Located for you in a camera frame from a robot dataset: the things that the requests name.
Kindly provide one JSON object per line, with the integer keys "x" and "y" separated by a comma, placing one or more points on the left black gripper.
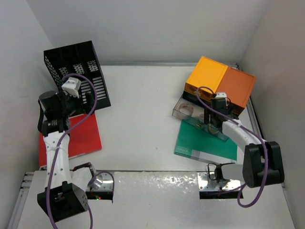
{"x": 81, "y": 107}

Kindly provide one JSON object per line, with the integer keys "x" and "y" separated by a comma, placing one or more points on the orange drawer box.
{"x": 238, "y": 86}

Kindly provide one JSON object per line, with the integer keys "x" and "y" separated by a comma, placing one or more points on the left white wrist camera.
{"x": 71, "y": 86}

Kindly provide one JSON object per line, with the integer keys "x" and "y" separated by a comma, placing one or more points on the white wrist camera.
{"x": 71, "y": 86}
{"x": 221, "y": 95}

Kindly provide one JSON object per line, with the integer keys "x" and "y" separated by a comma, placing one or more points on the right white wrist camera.
{"x": 221, "y": 95}

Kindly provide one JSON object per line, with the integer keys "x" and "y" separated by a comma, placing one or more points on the red notebook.
{"x": 84, "y": 139}

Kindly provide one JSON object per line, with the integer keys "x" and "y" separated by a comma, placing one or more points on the yellow drawer box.
{"x": 208, "y": 73}

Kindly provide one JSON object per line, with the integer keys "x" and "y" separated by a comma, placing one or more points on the black mesh file organizer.
{"x": 78, "y": 58}

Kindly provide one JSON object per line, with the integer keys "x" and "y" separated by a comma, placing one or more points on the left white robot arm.
{"x": 64, "y": 194}

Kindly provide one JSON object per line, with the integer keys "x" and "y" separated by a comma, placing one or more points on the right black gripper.
{"x": 207, "y": 112}

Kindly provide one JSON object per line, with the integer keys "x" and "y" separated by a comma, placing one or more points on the large clear tape roll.
{"x": 186, "y": 109}

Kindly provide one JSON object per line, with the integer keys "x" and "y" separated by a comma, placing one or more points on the left metal arm base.
{"x": 102, "y": 181}

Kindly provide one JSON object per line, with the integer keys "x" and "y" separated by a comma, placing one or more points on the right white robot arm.
{"x": 262, "y": 161}

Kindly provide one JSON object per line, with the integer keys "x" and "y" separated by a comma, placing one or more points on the green notebook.
{"x": 199, "y": 145}

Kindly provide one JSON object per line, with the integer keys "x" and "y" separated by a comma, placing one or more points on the right metal arm base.
{"x": 208, "y": 185}

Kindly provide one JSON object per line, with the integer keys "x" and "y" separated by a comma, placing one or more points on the beige masking tape roll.
{"x": 213, "y": 130}

